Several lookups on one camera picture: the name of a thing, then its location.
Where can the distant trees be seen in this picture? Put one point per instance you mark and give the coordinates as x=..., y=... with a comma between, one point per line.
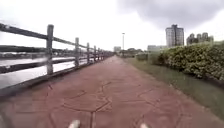
x=130, y=51

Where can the lamp pole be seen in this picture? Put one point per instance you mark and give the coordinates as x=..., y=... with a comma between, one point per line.
x=123, y=43

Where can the red stone-patterned path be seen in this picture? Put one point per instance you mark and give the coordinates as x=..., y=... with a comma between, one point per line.
x=110, y=90

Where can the low pale building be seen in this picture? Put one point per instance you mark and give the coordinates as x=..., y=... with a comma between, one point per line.
x=156, y=48

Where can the tall grey building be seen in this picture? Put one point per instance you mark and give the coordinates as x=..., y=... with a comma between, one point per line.
x=174, y=36

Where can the robot's own part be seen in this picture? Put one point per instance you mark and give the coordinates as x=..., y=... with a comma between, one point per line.
x=74, y=124
x=143, y=126

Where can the grass strip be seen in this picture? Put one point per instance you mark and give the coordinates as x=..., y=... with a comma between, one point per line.
x=186, y=83

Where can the green hedge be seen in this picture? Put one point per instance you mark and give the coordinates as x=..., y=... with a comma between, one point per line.
x=196, y=60

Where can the group of distant buildings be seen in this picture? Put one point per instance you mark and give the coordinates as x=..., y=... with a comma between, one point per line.
x=199, y=38

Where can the water surface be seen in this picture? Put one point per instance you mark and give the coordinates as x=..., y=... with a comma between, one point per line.
x=20, y=75

